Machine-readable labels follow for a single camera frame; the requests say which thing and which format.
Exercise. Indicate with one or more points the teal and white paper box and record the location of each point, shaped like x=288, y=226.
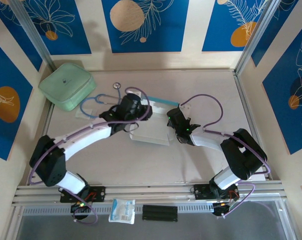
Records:
x=150, y=135

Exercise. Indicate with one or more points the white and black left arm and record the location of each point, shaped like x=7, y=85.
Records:
x=85, y=140

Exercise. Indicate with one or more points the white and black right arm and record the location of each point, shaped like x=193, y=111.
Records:
x=208, y=141

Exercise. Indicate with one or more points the blue stethoscope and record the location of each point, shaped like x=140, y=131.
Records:
x=117, y=85

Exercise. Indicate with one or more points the mint green zipped case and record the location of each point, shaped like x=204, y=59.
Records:
x=65, y=85

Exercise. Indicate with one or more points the black ribbed block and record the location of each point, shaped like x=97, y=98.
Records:
x=160, y=213

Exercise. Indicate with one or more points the black right controller board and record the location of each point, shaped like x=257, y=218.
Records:
x=219, y=210

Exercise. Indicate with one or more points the black controller board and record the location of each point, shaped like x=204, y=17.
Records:
x=76, y=208
x=219, y=210

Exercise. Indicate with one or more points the white gauze packet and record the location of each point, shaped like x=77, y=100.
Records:
x=122, y=211

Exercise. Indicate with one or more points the black left controller board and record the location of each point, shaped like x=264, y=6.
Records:
x=76, y=208

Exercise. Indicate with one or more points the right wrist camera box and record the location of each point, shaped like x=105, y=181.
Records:
x=185, y=107

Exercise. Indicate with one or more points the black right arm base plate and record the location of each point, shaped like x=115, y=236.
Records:
x=200, y=191

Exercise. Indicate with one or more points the aluminium right side rail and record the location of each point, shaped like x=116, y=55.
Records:
x=253, y=125

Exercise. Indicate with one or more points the aluminium front frame rail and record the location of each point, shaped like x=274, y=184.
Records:
x=153, y=192

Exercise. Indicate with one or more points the aluminium left side rail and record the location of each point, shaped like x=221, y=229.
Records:
x=46, y=125

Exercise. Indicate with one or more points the blue floral wall poster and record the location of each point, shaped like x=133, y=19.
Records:
x=216, y=25
x=15, y=37
x=3, y=62
x=73, y=37
x=165, y=37
x=278, y=112
x=278, y=32

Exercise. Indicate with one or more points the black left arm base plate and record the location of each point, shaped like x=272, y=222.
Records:
x=98, y=193

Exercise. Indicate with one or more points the aluminium right frame post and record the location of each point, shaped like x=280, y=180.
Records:
x=256, y=35

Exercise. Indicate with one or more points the aluminium frame post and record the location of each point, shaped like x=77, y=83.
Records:
x=30, y=32
x=256, y=35

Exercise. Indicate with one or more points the aluminium left frame post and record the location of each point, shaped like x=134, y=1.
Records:
x=30, y=32

